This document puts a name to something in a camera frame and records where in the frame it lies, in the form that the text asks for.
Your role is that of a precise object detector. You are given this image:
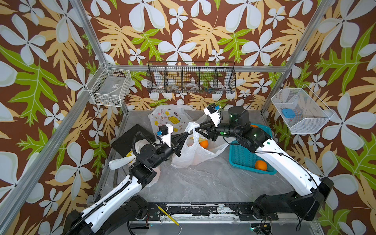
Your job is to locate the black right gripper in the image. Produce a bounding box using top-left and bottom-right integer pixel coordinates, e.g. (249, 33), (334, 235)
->
(196, 119), (243, 143)

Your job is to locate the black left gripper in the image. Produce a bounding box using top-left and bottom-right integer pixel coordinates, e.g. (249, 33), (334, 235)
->
(149, 131), (185, 170)

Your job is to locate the white printed plastic bag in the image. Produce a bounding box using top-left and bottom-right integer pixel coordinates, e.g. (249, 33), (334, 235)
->
(109, 140), (161, 188)

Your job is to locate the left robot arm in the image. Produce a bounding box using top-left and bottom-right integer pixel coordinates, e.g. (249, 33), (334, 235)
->
(63, 131), (189, 235)

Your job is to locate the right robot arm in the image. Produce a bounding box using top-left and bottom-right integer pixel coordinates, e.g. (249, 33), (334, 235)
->
(195, 104), (334, 221)

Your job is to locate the orange front left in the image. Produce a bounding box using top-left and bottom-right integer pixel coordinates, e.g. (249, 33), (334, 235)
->
(199, 140), (209, 149)

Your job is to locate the teal plastic basket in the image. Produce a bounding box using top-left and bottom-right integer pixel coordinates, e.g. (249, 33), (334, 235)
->
(229, 124), (277, 175)

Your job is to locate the black plastic tool case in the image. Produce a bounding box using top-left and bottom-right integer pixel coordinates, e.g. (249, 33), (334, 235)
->
(111, 124), (155, 157)

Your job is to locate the orange front right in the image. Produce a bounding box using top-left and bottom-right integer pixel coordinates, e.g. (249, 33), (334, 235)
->
(255, 160), (268, 171)

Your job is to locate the blue object in basket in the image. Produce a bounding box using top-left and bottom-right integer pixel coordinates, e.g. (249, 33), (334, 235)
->
(282, 108), (296, 119)

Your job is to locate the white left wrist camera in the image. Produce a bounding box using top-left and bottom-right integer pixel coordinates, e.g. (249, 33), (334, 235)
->
(157, 124), (173, 147)

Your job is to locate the black wire basket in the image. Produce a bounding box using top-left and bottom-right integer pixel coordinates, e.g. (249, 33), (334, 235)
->
(146, 61), (237, 94)

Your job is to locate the aluminium frame rear bar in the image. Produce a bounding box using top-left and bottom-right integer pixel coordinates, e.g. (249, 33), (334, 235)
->
(113, 64), (288, 73)

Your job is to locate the white wire basket left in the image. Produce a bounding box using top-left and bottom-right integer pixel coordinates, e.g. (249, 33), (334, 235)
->
(87, 63), (132, 107)

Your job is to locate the white wire basket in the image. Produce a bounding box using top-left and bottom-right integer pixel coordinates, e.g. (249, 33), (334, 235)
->
(271, 85), (334, 135)
(87, 63), (132, 107)

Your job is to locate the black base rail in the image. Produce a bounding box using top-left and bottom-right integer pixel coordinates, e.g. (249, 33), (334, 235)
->
(139, 202), (264, 221)

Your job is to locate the white wire basket right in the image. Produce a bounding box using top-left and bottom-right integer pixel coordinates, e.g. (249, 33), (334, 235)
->
(271, 85), (334, 135)

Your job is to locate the aluminium frame post right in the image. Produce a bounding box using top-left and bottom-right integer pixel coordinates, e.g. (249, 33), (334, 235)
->
(261, 1), (335, 113)

